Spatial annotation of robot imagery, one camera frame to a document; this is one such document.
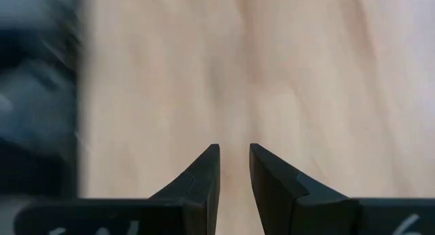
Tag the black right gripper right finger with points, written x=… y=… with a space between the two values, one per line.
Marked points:
x=289 y=208

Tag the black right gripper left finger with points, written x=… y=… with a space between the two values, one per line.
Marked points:
x=190 y=211

